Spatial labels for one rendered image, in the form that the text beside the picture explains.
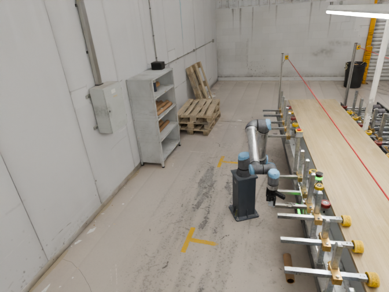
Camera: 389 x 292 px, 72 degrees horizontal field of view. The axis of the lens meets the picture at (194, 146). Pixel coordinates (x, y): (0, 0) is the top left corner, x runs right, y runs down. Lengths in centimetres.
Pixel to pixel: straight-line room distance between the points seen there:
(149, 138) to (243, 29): 651
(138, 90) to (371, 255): 354
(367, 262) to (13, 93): 310
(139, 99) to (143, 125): 44
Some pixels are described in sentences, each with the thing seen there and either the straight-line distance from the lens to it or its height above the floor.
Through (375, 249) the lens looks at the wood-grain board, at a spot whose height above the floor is 90.
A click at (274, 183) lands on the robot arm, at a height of 111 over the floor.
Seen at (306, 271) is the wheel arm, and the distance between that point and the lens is 194.
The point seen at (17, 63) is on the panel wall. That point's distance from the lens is 304.
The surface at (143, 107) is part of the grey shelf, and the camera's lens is 443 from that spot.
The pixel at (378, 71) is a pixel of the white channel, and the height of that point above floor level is 164.
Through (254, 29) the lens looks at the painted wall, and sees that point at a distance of 1013.
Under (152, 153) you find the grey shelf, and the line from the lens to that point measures 473.
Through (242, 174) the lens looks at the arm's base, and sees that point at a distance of 330.
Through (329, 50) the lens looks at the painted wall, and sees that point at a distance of 1026.
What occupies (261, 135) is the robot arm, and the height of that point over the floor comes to 122.
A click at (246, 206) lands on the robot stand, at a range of 355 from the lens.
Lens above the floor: 243
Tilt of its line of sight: 27 degrees down
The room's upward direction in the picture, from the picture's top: 5 degrees counter-clockwise
